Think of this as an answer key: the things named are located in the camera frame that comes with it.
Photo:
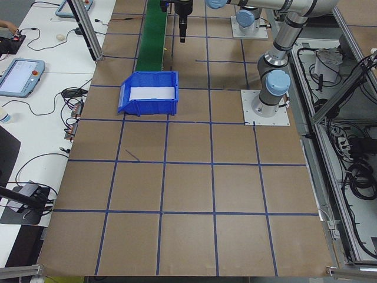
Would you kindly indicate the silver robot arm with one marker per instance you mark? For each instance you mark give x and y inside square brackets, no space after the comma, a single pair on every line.
[275,85]
[246,18]

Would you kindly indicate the bare person hand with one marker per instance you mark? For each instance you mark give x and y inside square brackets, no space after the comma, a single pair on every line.
[7,25]

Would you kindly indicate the green conveyor belt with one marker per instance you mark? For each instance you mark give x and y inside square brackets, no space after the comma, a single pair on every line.
[151,35]

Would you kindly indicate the blue plastic storage bin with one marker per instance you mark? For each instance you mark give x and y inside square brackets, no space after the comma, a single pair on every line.
[153,107]

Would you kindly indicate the black power adapter brick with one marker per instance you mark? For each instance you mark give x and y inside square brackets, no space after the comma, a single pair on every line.
[79,32]
[73,93]

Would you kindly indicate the light blue teach pendant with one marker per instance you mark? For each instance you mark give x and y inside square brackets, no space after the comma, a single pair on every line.
[20,78]
[63,11]

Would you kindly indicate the small white round object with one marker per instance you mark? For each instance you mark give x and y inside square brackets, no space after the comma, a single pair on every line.
[60,37]

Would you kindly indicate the white crumpled bag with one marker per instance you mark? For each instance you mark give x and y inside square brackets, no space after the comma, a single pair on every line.
[327,67]

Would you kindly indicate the grey metal box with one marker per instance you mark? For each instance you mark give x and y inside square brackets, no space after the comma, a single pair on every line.
[346,44]

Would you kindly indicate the red black electronics board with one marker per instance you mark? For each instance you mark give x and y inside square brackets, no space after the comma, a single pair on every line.
[17,38]

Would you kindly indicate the white paper cup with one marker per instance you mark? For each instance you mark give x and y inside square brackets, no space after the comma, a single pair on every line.
[6,116]

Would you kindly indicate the black flat panel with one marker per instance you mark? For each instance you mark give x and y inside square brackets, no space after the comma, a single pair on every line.
[7,153]

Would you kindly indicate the aluminium table edge profile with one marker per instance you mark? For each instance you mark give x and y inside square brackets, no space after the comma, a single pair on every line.
[353,272]
[20,269]

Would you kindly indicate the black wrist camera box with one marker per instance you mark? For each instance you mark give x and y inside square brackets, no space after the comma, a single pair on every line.
[165,6]

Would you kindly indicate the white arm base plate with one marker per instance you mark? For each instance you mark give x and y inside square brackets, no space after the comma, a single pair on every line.
[279,119]
[250,34]

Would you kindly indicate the aluminium profile post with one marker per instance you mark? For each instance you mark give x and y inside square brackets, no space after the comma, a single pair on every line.
[87,32]

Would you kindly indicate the metal bar V-shaped frame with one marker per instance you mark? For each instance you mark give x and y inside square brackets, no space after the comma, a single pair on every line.
[335,100]

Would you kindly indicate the black stand base plate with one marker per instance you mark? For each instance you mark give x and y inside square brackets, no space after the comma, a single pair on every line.
[32,216]

